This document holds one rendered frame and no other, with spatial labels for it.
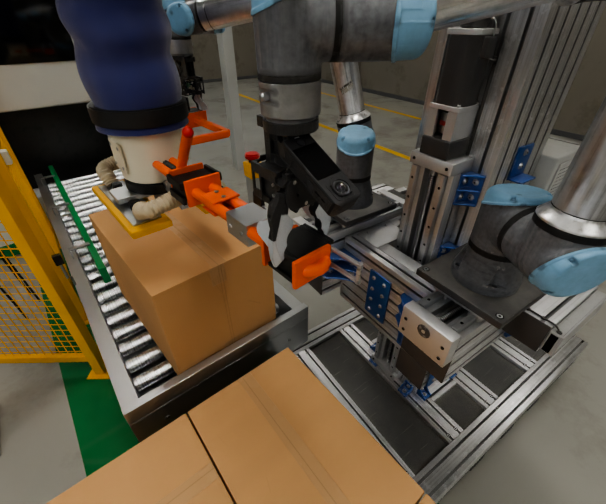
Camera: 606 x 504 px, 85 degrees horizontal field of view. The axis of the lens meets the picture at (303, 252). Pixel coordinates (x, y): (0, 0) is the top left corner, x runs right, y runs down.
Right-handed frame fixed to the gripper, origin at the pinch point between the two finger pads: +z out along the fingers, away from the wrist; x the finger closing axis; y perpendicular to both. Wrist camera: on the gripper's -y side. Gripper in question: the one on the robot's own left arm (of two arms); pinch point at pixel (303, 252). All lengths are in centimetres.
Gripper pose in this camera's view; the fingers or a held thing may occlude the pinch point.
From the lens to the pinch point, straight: 52.1
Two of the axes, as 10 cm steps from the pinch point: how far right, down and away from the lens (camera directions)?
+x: -7.6, 3.9, -5.2
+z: 0.1, 8.1, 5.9
